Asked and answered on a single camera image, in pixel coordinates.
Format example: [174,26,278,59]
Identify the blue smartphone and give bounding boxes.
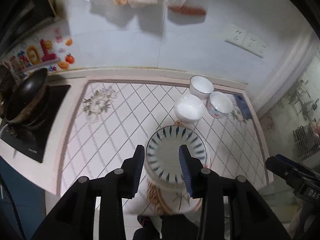
[234,94,252,120]

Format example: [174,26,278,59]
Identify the black gas stove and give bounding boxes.
[1,85,70,163]

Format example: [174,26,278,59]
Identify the white bowl coloured dots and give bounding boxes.
[206,91,233,119]

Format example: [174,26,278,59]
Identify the blue leaf pattern plate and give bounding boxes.
[145,125,207,189]

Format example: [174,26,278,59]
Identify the metal wire rack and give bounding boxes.
[293,125,319,160]

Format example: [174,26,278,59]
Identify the plain white bowl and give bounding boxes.
[174,94,206,124]

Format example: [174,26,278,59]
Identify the white wall socket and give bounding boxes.
[225,25,267,58]

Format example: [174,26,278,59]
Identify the white bowl dark rim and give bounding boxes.
[189,76,214,100]

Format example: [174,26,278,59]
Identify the colourful wall sticker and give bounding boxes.
[1,22,75,81]

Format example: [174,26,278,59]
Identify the black wok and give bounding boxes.
[4,68,48,124]

